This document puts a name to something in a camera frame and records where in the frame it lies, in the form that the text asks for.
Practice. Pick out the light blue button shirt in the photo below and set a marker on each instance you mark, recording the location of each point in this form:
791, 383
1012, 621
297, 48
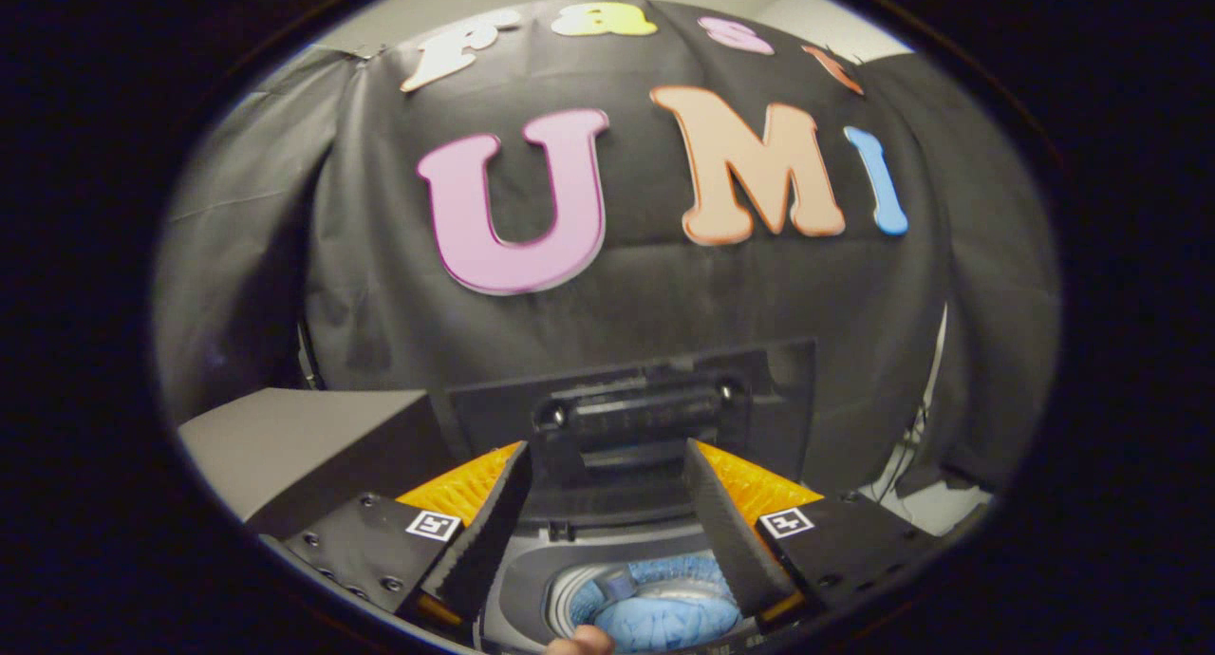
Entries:
655, 622

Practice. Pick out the black backdrop cloth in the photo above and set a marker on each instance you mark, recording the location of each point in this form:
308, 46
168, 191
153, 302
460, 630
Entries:
645, 294

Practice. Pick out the beige cabinet with black top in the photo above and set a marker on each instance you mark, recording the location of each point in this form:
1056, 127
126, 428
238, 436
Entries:
294, 437

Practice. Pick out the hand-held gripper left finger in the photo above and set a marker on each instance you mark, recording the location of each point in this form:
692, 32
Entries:
484, 536

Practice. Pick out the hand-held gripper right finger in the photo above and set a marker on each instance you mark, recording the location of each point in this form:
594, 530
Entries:
726, 532

